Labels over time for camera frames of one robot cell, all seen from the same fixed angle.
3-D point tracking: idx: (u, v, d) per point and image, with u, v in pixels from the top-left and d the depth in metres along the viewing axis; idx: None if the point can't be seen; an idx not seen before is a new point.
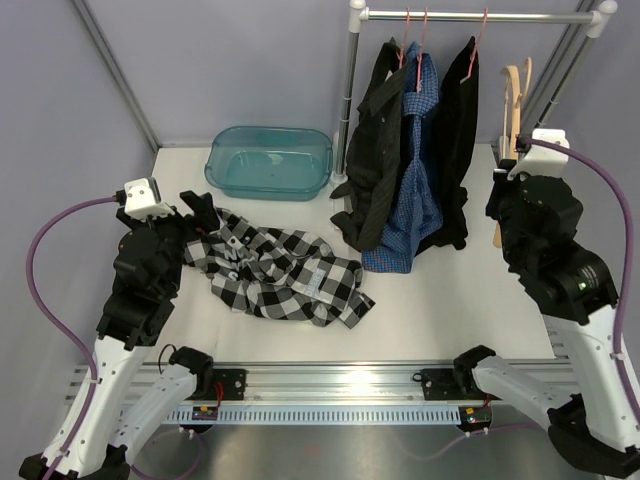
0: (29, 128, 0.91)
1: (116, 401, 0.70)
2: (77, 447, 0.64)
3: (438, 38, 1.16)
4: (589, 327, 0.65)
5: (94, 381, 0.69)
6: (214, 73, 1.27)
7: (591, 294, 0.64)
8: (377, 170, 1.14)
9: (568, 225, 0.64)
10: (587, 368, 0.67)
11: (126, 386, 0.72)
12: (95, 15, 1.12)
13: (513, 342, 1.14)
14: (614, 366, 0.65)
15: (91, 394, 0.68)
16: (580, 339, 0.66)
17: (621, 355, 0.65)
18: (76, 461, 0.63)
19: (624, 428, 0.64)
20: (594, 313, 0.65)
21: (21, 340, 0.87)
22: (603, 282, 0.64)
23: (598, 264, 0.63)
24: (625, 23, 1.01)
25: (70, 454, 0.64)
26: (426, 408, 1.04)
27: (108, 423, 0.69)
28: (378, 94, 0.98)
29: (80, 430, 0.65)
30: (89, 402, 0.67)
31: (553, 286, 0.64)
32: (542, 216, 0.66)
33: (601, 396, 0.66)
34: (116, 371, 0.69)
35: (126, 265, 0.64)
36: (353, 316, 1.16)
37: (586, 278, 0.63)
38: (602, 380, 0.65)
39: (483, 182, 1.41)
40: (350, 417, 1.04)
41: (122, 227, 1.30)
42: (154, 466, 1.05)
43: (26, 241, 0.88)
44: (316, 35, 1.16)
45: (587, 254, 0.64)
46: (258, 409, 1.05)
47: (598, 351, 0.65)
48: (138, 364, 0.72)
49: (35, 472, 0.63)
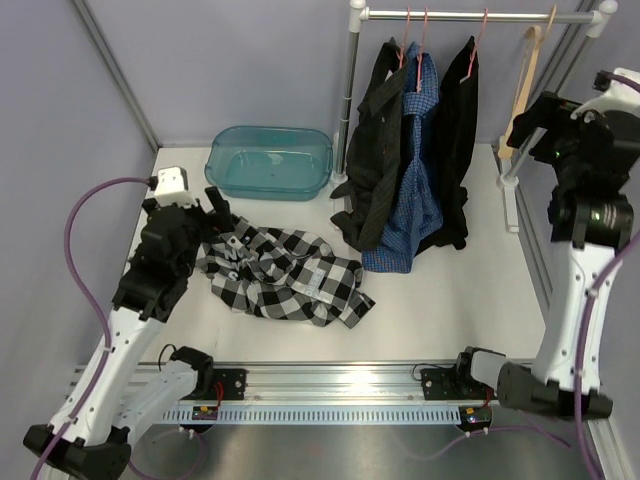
0: (30, 129, 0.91)
1: (128, 373, 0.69)
2: (87, 413, 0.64)
3: (438, 39, 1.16)
4: (580, 253, 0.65)
5: (108, 349, 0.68)
6: (215, 73, 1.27)
7: (600, 232, 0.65)
8: (376, 170, 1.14)
9: (624, 164, 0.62)
10: (559, 296, 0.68)
11: (138, 357, 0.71)
12: (96, 16, 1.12)
13: (507, 342, 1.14)
14: (584, 303, 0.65)
15: (104, 362, 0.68)
16: (565, 263, 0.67)
17: (596, 294, 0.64)
18: (84, 430, 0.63)
19: (559, 362, 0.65)
20: (596, 249, 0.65)
21: (22, 340, 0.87)
22: (617, 229, 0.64)
23: (624, 213, 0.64)
24: (625, 23, 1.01)
25: (78, 421, 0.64)
26: (426, 407, 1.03)
27: (117, 395, 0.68)
28: (378, 94, 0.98)
29: (89, 398, 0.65)
30: (101, 371, 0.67)
31: (570, 210, 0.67)
32: (599, 143, 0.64)
33: (558, 322, 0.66)
34: (129, 340, 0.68)
35: (153, 232, 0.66)
36: (353, 316, 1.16)
37: (604, 215, 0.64)
38: (564, 306, 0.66)
39: (482, 182, 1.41)
40: (350, 417, 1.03)
41: (122, 227, 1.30)
42: (155, 464, 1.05)
43: (25, 242, 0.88)
44: (317, 35, 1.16)
45: (625, 204, 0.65)
46: (259, 409, 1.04)
47: (575, 280, 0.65)
48: (152, 336, 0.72)
49: (39, 438, 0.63)
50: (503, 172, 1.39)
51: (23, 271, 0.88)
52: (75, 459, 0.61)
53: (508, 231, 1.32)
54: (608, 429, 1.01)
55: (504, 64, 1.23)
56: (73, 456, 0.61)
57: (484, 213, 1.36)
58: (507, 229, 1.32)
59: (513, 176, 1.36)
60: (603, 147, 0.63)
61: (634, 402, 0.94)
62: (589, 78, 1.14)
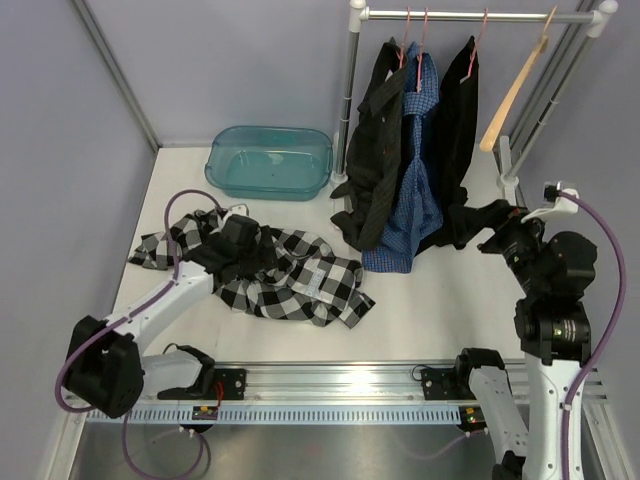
0: (30, 128, 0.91)
1: (174, 311, 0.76)
2: (141, 319, 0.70)
3: (438, 39, 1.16)
4: (549, 369, 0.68)
5: (172, 281, 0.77)
6: (215, 72, 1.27)
7: (563, 345, 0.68)
8: (376, 170, 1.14)
9: (580, 285, 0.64)
10: (537, 407, 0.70)
11: (185, 305, 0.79)
12: (96, 16, 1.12)
13: (507, 342, 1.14)
14: (561, 417, 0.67)
15: (166, 289, 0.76)
16: (537, 379, 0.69)
17: (570, 407, 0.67)
18: (135, 329, 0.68)
19: (548, 475, 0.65)
20: (560, 359, 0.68)
21: (22, 340, 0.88)
22: (579, 341, 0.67)
23: (582, 324, 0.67)
24: (625, 23, 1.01)
25: (133, 321, 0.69)
26: (425, 407, 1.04)
27: (161, 322, 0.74)
28: (378, 93, 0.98)
29: (146, 310, 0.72)
30: (161, 294, 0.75)
31: (534, 324, 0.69)
32: (556, 267, 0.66)
33: (539, 435, 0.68)
34: (191, 280, 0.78)
35: (238, 220, 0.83)
36: (353, 316, 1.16)
37: (564, 329, 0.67)
38: (543, 423, 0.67)
39: (482, 182, 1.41)
40: (350, 417, 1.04)
41: (122, 228, 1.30)
42: (157, 463, 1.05)
43: (25, 243, 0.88)
44: (317, 35, 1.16)
45: (582, 317, 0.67)
46: (259, 410, 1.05)
47: (549, 394, 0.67)
48: (203, 293, 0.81)
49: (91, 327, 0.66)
50: (503, 172, 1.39)
51: (24, 271, 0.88)
52: (117, 354, 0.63)
53: None
54: (608, 430, 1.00)
55: (505, 64, 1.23)
56: (115, 350, 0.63)
57: None
58: None
59: (513, 176, 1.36)
60: (558, 270, 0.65)
61: (633, 402, 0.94)
62: (589, 78, 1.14)
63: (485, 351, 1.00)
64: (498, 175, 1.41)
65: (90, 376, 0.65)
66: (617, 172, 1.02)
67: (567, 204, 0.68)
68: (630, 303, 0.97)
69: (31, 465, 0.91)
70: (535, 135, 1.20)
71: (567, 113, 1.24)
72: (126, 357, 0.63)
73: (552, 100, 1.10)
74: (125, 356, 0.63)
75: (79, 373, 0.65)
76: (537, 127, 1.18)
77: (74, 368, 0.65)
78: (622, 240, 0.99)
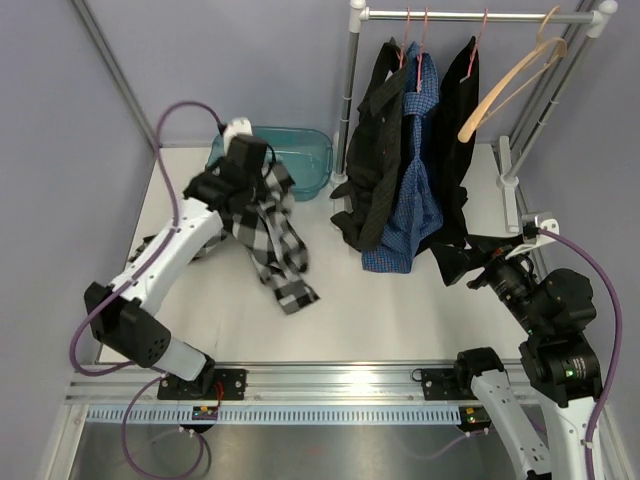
0: (29, 127, 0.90)
1: (182, 257, 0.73)
2: (147, 278, 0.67)
3: (438, 38, 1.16)
4: (566, 409, 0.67)
5: (172, 228, 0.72)
6: (215, 72, 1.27)
7: (576, 382, 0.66)
8: (377, 170, 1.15)
9: (582, 324, 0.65)
10: (558, 447, 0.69)
11: (195, 246, 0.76)
12: (96, 16, 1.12)
13: (507, 342, 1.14)
14: (584, 454, 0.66)
15: (168, 239, 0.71)
16: (555, 418, 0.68)
17: (591, 443, 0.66)
18: (141, 293, 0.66)
19: None
20: (574, 397, 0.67)
21: (22, 340, 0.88)
22: (591, 375, 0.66)
23: (589, 357, 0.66)
24: (625, 22, 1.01)
25: (137, 283, 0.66)
26: (426, 408, 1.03)
27: (168, 276, 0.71)
28: (378, 94, 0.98)
29: (149, 268, 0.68)
30: (164, 246, 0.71)
31: (545, 366, 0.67)
32: (556, 308, 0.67)
33: (565, 472, 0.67)
34: (193, 228, 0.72)
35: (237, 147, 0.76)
36: (292, 304, 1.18)
37: (575, 367, 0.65)
38: (567, 461, 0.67)
39: (482, 182, 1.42)
40: (350, 417, 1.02)
41: (121, 227, 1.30)
42: (158, 461, 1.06)
43: (23, 243, 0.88)
44: (317, 35, 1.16)
45: (589, 349, 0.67)
46: (258, 409, 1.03)
47: (570, 433, 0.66)
48: (207, 236, 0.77)
49: (99, 293, 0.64)
50: (503, 172, 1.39)
51: (24, 271, 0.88)
52: (129, 317, 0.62)
53: (508, 232, 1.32)
54: (608, 430, 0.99)
55: (505, 64, 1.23)
56: (125, 315, 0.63)
57: (484, 213, 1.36)
58: (506, 229, 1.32)
59: (513, 176, 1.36)
60: (560, 312, 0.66)
61: (633, 402, 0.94)
62: (589, 78, 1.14)
63: (482, 350, 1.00)
64: (498, 175, 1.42)
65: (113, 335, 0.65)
66: (616, 173, 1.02)
67: (546, 239, 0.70)
68: (629, 304, 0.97)
69: (32, 465, 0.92)
70: (535, 135, 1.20)
71: (566, 112, 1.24)
72: (137, 321, 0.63)
73: (552, 100, 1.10)
74: (135, 322, 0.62)
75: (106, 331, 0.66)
76: (537, 127, 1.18)
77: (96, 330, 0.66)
78: (622, 241, 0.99)
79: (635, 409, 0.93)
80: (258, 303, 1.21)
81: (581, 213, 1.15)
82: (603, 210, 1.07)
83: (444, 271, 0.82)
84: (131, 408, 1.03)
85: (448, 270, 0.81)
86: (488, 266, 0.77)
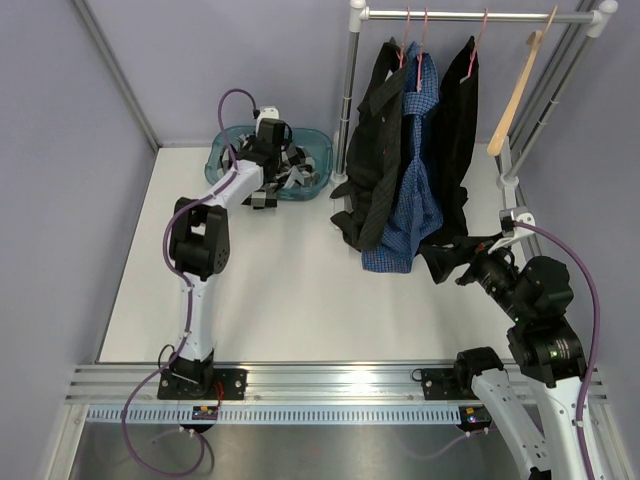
0: (30, 128, 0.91)
1: (243, 192, 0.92)
2: (223, 196, 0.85)
3: (438, 38, 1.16)
4: (554, 390, 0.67)
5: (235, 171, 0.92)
6: (232, 97, 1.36)
7: (561, 365, 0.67)
8: (377, 170, 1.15)
9: (562, 306, 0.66)
10: (552, 434, 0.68)
11: (247, 192, 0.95)
12: (96, 17, 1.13)
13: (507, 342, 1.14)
14: (578, 435, 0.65)
15: (233, 177, 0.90)
16: (546, 402, 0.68)
17: (583, 423, 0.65)
18: (221, 203, 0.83)
19: None
20: (561, 378, 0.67)
21: (22, 339, 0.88)
22: (575, 356, 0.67)
23: (572, 341, 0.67)
24: (625, 22, 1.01)
25: (218, 197, 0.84)
26: (426, 408, 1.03)
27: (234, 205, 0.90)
28: (378, 94, 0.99)
29: (223, 191, 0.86)
30: (231, 181, 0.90)
31: (530, 349, 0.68)
32: (536, 293, 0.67)
33: (558, 453, 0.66)
34: (248, 171, 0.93)
35: (268, 123, 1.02)
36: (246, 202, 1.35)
37: (558, 349, 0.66)
38: (561, 445, 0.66)
39: (482, 182, 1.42)
40: (350, 417, 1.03)
41: (122, 228, 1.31)
42: (158, 459, 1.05)
43: (23, 243, 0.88)
44: (316, 35, 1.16)
45: (571, 331, 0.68)
46: (259, 409, 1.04)
47: (560, 414, 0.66)
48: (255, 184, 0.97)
49: (189, 201, 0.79)
50: (503, 172, 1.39)
51: (23, 271, 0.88)
52: (215, 217, 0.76)
53: None
54: (608, 429, 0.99)
55: (505, 64, 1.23)
56: (211, 216, 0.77)
57: (484, 213, 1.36)
58: None
59: (513, 176, 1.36)
60: (539, 295, 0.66)
61: (634, 402, 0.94)
62: (589, 77, 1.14)
63: (482, 350, 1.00)
64: (498, 175, 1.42)
65: (191, 244, 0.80)
66: (617, 173, 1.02)
67: (523, 231, 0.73)
68: (630, 304, 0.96)
69: (32, 465, 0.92)
70: (535, 136, 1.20)
71: (567, 112, 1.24)
72: (222, 220, 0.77)
73: (552, 99, 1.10)
74: (218, 220, 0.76)
75: (183, 243, 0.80)
76: (537, 127, 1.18)
77: (176, 236, 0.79)
78: (623, 241, 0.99)
79: (635, 408, 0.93)
80: (258, 302, 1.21)
81: (582, 211, 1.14)
82: (604, 209, 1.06)
83: (434, 269, 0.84)
84: (128, 408, 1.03)
85: (436, 268, 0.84)
86: (473, 260, 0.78)
